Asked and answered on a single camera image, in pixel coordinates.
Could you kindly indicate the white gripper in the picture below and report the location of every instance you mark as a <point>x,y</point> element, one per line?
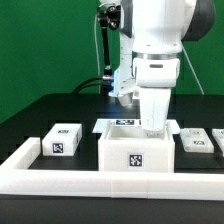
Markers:
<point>155,79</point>

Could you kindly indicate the white cabinet door panel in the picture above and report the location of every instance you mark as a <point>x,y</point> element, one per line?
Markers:
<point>196,140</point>
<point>218,135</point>

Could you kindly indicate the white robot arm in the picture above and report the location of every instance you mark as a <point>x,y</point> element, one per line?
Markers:
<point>151,37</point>

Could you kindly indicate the white cabinet top block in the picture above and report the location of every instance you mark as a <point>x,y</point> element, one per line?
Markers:
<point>62,140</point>

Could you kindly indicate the white cabinet body box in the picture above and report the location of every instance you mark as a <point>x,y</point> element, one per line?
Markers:
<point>128,149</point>

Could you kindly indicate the white U-shaped obstacle fence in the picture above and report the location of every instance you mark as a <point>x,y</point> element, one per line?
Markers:
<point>18,178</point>

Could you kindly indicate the white base tag sheet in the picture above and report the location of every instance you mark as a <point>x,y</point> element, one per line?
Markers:
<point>101,123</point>

